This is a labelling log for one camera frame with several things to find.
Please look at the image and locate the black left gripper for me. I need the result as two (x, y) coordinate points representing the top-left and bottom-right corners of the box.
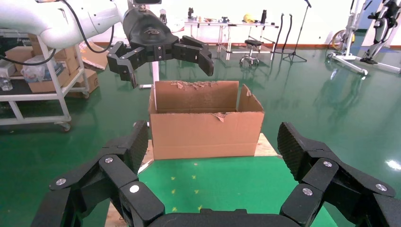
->
(106, 7), (215, 89)

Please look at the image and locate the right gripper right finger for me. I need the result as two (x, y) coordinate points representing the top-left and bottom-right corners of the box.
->
(277, 122), (401, 227)

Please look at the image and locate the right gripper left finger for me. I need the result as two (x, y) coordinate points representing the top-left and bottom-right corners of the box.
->
(31, 120), (166, 227)

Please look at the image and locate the flat cardboard sheet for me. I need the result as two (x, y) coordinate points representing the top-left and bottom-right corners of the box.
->
(79, 42), (110, 70)

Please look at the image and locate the brown cardboard box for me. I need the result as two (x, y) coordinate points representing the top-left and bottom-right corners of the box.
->
(4, 46), (35, 63)
(28, 67), (71, 94)
(67, 69), (100, 98)
(54, 47), (80, 74)

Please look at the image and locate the large open cardboard carton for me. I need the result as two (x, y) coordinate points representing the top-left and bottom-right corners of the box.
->
(148, 80), (265, 161)

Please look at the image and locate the black round stool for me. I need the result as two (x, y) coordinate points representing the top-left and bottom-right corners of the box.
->
(239, 39), (263, 68)

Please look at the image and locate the white shelf cart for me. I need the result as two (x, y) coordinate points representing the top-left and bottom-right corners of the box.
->
(0, 28), (91, 132)

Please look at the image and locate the green cloth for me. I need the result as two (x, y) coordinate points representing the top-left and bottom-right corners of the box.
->
(138, 156), (339, 227)

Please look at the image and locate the black curved pole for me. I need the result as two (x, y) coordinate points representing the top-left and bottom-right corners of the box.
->
(275, 13), (285, 53)
(283, 14), (294, 54)

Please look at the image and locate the clear plastic bag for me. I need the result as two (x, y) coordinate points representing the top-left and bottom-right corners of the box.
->
(20, 54), (65, 83)

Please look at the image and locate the black tripod stand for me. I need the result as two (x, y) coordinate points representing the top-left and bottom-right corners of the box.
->
(282, 0), (312, 63)

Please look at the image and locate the yellow wheel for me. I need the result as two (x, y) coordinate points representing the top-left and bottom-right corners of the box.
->
(331, 29), (356, 51)

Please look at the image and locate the black white robot rig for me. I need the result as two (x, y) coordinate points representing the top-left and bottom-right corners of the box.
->
(360, 0), (401, 74)

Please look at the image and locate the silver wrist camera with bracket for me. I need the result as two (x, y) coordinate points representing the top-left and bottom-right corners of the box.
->
(131, 0), (163, 10)

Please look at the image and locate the white frame table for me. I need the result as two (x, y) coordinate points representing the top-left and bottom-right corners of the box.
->
(183, 18), (279, 61)

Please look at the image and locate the black cable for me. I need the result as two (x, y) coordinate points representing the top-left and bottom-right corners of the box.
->
(0, 0), (115, 67)

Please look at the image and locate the white metal floor frame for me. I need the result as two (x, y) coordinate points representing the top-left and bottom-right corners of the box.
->
(327, 0), (370, 76)

